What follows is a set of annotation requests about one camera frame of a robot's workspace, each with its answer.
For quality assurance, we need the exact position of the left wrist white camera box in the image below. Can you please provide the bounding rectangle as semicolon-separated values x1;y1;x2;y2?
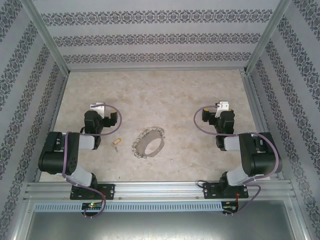
91;101;106;118

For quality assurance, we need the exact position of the grey metal sheet panel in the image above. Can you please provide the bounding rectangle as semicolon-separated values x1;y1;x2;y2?
14;199;308;240

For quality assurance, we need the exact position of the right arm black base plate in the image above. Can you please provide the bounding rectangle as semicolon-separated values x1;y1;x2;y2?
202;182;250;200

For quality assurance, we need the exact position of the aluminium frame post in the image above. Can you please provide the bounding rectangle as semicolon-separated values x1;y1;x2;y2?
244;0;294;75
18;0;71;75

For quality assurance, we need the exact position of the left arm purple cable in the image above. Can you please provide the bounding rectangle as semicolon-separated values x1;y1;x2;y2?
61;103;123;220

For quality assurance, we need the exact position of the aluminium mounting rail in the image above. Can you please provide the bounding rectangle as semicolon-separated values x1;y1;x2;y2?
23;181;297;201

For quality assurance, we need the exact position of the metal key plate with rings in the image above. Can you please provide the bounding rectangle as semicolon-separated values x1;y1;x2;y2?
131;126;166;159

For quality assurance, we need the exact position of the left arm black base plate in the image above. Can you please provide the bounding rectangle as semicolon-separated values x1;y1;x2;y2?
70;183;116;201

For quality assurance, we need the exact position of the grey slotted cable duct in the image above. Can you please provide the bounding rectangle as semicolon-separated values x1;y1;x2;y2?
33;201;223;213

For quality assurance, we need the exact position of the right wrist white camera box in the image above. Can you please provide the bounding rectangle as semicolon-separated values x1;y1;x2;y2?
216;100;230;111

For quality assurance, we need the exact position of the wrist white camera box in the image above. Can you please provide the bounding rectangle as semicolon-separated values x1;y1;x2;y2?
91;101;106;118
216;100;230;111

